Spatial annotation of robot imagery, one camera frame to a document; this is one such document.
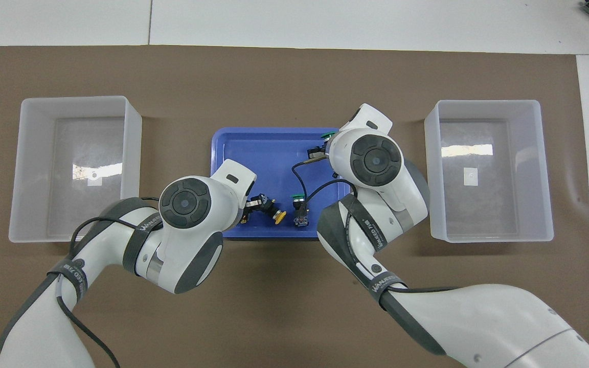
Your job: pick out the brown table mat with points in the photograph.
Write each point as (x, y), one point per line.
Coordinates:
(284, 306)

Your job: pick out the small-capped yellow push button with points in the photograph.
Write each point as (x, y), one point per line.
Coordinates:
(279, 217)

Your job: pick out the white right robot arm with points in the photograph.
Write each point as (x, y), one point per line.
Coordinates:
(376, 163)

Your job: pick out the translucent plastic box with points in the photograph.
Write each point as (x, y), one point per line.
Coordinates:
(489, 214)
(69, 214)

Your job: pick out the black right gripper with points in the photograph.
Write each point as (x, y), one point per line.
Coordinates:
(316, 152)

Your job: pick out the blue plastic tray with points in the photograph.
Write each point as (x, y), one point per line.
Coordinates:
(269, 158)

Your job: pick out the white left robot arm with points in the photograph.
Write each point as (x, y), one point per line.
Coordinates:
(187, 204)

